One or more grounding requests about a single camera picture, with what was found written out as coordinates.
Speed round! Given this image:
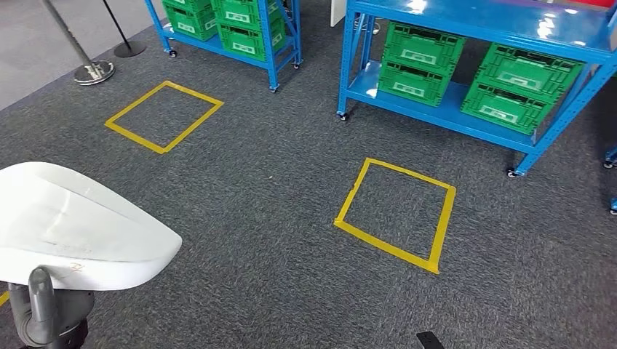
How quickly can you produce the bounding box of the white curved plastic part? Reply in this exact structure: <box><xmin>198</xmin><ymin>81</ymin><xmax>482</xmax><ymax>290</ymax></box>
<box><xmin>0</xmin><ymin>161</ymin><xmax>183</xmax><ymax>292</ymax></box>

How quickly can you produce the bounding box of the black robot body part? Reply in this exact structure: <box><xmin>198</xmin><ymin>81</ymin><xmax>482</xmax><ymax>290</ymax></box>
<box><xmin>416</xmin><ymin>331</ymin><xmax>445</xmax><ymax>349</ymax></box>

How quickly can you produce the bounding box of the yellow floor tape square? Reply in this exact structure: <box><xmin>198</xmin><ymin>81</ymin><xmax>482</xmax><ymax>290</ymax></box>
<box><xmin>333</xmin><ymin>158</ymin><xmax>456</xmax><ymax>275</ymax></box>

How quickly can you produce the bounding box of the green plastic crate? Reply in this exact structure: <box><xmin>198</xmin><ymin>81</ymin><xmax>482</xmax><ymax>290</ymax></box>
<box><xmin>218</xmin><ymin>21</ymin><xmax>287</xmax><ymax>63</ymax></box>
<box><xmin>377</xmin><ymin>60</ymin><xmax>454</xmax><ymax>108</ymax></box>
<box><xmin>164</xmin><ymin>4</ymin><xmax>219</xmax><ymax>42</ymax></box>
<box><xmin>161</xmin><ymin>0</ymin><xmax>213</xmax><ymax>13</ymax></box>
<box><xmin>474</xmin><ymin>42</ymin><xmax>585</xmax><ymax>105</ymax></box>
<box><xmin>210</xmin><ymin>0</ymin><xmax>286</xmax><ymax>32</ymax></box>
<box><xmin>460</xmin><ymin>81</ymin><xmax>555</xmax><ymax>136</ymax></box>
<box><xmin>383</xmin><ymin>21</ymin><xmax>467</xmax><ymax>78</ymax></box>

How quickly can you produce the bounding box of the stanchion with black base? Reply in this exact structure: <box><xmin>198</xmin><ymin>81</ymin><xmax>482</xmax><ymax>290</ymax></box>
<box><xmin>101</xmin><ymin>0</ymin><xmax>147</xmax><ymax>59</ymax></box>

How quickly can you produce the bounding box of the stanchion with silver base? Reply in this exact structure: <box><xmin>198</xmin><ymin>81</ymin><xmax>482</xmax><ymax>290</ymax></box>
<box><xmin>41</xmin><ymin>0</ymin><xmax>116</xmax><ymax>87</ymax></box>

